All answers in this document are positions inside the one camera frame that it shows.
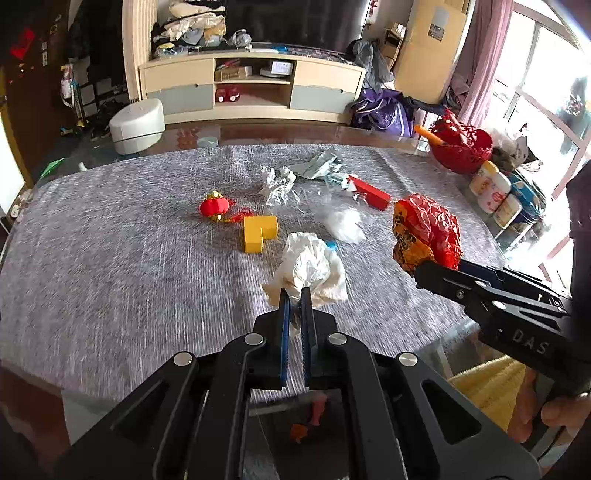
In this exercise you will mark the glass window door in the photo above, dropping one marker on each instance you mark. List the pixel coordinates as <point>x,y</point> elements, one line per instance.
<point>545,69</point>

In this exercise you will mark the white paper towel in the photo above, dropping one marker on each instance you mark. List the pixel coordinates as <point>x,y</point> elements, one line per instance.
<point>309,267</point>

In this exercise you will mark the large cardboard box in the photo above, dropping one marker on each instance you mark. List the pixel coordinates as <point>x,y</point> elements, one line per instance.
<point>429,55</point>

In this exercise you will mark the beige grey media cabinet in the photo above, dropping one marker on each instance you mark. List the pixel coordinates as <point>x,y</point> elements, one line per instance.
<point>184,99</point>

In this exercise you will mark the green paper scrap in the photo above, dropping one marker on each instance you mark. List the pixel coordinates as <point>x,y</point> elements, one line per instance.
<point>51,167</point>

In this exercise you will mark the small white bottle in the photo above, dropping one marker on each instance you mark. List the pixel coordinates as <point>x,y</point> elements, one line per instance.
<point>507,211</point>

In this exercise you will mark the beige slatted panel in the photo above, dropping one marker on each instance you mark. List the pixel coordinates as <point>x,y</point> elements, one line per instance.
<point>136,50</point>

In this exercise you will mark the yellow cloth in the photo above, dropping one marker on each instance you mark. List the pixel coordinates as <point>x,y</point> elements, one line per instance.
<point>489,385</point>

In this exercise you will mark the red snack wrapper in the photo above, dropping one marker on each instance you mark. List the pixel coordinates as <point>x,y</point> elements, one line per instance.
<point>425,226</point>

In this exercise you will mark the pile of clothes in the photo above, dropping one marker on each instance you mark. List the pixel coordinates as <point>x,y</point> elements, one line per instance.
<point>194,27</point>

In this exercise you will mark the red lattice basket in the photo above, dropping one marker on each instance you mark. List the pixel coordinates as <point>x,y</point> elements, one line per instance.
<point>461,150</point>

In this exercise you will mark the person's right hand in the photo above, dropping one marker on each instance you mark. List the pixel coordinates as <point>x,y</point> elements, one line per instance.
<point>568,410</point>

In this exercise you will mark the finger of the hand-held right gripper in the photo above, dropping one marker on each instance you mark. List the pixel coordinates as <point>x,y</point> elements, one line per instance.
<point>443,284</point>
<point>508,282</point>

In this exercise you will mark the grey clothing heap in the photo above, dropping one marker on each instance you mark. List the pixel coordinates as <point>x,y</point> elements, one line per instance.
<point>369,62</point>

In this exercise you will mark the pale green round container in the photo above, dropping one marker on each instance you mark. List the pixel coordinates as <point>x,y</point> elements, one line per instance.
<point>207,140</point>

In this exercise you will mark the red lantern ornament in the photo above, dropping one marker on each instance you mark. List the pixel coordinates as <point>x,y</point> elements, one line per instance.
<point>214,207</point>

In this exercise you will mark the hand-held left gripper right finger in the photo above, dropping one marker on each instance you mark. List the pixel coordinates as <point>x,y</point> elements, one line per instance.
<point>305,337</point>

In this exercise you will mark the white flat device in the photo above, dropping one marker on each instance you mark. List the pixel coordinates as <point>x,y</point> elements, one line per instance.
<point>277,69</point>

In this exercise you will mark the white bottle orange label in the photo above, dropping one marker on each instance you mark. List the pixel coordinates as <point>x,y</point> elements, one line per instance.
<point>489,187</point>

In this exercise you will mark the white round stool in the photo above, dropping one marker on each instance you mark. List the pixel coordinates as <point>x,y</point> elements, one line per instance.
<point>136,127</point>

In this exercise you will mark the silver green foil packet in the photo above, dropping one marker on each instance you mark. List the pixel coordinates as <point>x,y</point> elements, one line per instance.
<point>318,166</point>

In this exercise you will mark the clear plastic wrap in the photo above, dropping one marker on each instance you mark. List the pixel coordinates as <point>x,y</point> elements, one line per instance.
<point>323,196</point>

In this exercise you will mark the yellow angled toy block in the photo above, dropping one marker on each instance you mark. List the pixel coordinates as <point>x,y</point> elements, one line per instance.
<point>254,235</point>

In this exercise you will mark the white plastic bag with print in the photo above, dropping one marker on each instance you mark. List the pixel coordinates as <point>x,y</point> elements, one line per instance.
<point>512,150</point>

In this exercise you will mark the black television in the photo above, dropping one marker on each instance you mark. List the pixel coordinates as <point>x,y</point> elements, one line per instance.
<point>295,23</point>

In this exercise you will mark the crumpled silver white wrapper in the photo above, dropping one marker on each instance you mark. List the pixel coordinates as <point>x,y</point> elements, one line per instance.
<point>277,184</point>

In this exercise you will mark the small cardboard box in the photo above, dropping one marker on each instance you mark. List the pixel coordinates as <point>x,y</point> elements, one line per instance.
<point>233,73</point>

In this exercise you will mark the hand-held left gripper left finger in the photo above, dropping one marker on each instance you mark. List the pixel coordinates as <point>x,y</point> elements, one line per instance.
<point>284,337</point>

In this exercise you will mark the purple bag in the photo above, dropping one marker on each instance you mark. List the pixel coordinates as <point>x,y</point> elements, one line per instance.
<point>383,113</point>

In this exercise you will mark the blue white carton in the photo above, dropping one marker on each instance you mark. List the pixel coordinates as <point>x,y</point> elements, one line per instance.
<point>528,198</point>

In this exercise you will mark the pink curtain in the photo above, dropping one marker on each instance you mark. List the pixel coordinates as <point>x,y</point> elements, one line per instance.
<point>485,60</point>

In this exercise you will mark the red rectangular toy block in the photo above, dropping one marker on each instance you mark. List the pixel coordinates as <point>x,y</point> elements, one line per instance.
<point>369,191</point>

